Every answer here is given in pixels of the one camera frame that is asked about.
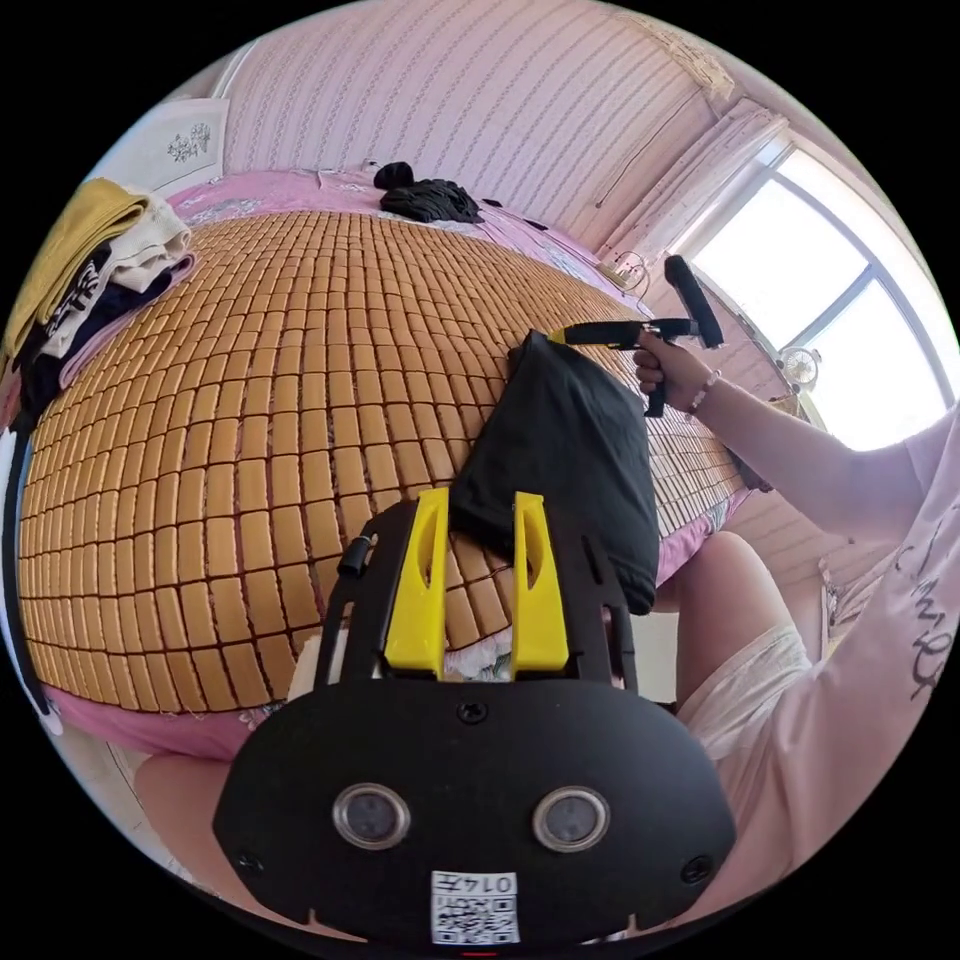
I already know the window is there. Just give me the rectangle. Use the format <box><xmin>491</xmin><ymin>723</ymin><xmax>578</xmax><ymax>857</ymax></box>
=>
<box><xmin>678</xmin><ymin>146</ymin><xmax>960</xmax><ymax>453</ymax></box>

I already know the bed with woven mat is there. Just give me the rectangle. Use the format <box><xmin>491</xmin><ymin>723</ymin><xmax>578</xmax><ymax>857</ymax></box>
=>
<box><xmin>13</xmin><ymin>167</ymin><xmax>755</xmax><ymax>764</ymax></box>

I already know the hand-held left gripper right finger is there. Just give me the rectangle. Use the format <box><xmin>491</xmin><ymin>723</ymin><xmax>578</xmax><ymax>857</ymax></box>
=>
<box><xmin>512</xmin><ymin>491</ymin><xmax>569</xmax><ymax>675</ymax></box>

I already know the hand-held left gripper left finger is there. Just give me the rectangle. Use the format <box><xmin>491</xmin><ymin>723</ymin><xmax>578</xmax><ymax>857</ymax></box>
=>
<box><xmin>383</xmin><ymin>488</ymin><xmax>451</xmax><ymax>678</ymax></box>

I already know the pile of clothes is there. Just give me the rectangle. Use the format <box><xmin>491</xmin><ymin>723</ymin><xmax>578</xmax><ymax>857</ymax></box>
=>
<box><xmin>0</xmin><ymin>178</ymin><xmax>198</xmax><ymax>433</ymax></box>

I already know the small white fan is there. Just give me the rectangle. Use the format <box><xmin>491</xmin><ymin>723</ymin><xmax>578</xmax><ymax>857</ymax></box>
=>
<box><xmin>776</xmin><ymin>344</ymin><xmax>820</xmax><ymax>397</ymax></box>

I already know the person's right hand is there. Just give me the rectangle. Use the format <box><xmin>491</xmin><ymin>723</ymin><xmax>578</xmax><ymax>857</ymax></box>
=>
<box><xmin>632</xmin><ymin>330</ymin><xmax>712</xmax><ymax>415</ymax></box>

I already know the person's right forearm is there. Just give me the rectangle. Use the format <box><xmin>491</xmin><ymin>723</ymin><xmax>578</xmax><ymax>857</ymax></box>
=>
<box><xmin>686</xmin><ymin>368</ymin><xmax>928</xmax><ymax>543</ymax></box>

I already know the white curtain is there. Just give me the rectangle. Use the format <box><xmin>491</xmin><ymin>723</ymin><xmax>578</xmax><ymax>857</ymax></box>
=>
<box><xmin>599</xmin><ymin>97</ymin><xmax>793</xmax><ymax>264</ymax></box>

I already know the black short sleeve shirt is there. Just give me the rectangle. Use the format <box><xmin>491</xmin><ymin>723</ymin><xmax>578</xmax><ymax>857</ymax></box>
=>
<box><xmin>447</xmin><ymin>328</ymin><xmax>661</xmax><ymax>617</ymax></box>

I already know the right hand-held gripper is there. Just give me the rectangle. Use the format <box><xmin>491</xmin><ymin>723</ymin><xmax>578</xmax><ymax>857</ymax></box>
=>
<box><xmin>547</xmin><ymin>317</ymin><xmax>700</xmax><ymax>419</ymax></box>

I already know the black garment heap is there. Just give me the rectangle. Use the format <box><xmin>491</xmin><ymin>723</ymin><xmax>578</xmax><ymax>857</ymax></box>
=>
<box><xmin>374</xmin><ymin>160</ymin><xmax>485</xmax><ymax>226</ymax></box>

